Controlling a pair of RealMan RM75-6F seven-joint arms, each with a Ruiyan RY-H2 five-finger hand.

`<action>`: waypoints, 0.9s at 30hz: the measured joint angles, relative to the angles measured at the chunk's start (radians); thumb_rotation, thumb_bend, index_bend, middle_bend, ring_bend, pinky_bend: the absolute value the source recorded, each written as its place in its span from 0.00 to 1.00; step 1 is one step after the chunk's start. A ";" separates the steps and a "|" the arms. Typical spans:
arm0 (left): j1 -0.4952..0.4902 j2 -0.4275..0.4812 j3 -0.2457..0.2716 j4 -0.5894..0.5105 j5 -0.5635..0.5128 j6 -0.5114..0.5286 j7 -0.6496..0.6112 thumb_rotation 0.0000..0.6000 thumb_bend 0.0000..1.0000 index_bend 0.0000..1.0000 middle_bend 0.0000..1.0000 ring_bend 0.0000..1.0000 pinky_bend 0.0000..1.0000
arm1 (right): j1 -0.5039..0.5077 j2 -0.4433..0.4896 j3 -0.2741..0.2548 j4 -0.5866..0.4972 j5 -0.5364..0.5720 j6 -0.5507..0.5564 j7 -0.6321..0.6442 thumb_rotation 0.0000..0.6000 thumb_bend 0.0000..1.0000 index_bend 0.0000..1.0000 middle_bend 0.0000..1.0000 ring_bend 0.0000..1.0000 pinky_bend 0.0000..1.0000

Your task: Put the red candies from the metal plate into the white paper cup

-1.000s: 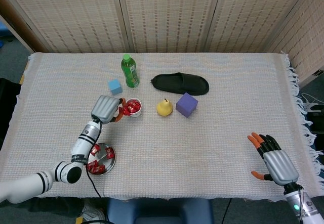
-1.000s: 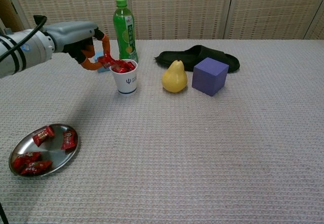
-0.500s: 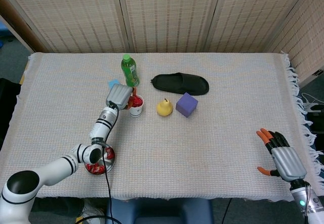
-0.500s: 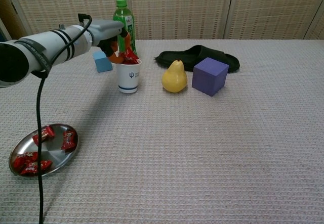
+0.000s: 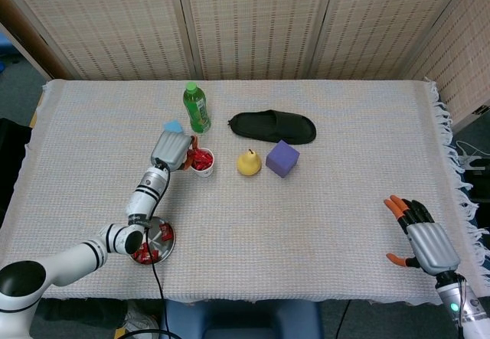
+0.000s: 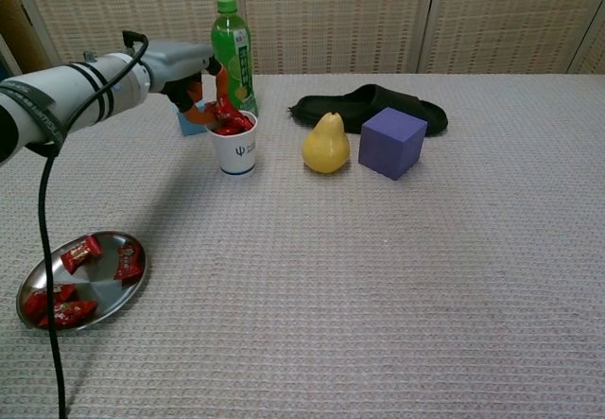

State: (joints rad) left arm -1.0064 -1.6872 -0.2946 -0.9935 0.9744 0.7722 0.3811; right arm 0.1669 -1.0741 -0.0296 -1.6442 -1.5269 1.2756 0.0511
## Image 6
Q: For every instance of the woven folding screen panel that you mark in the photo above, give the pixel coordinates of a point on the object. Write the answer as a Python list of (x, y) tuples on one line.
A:
[(331, 12), (118, 12), (510, 12), (595, 55)]

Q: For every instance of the red candy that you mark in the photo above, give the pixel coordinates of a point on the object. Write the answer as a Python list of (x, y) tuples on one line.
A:
[(227, 130), (35, 303), (80, 253), (75, 312), (244, 122), (128, 260), (224, 112)]

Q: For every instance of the purple foam cube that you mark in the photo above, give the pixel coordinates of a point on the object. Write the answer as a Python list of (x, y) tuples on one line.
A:
[(392, 144)]

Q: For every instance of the black slipper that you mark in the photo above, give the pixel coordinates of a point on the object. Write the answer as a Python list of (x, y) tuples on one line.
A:
[(378, 99)]

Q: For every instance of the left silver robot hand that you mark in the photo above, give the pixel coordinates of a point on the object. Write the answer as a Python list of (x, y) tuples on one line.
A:
[(179, 64)]

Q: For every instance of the round metal plate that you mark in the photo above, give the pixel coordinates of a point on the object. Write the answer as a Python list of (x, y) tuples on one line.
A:
[(104, 291)]

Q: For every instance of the yellow pear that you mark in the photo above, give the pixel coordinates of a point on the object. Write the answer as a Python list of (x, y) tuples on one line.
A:
[(326, 149)]

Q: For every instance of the woven fringed tablecloth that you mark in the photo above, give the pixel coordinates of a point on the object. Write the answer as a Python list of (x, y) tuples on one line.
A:
[(378, 272)]

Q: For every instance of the green drink bottle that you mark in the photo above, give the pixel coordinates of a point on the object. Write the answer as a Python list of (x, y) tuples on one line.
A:
[(231, 26)]

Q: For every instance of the brown wooden board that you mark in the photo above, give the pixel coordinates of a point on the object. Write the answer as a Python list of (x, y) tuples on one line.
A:
[(28, 45)]

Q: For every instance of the white paper cup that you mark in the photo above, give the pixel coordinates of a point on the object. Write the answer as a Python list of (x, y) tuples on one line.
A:
[(236, 154)]

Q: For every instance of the light blue foam cube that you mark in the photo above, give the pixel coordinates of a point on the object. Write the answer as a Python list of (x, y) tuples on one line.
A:
[(191, 128)]

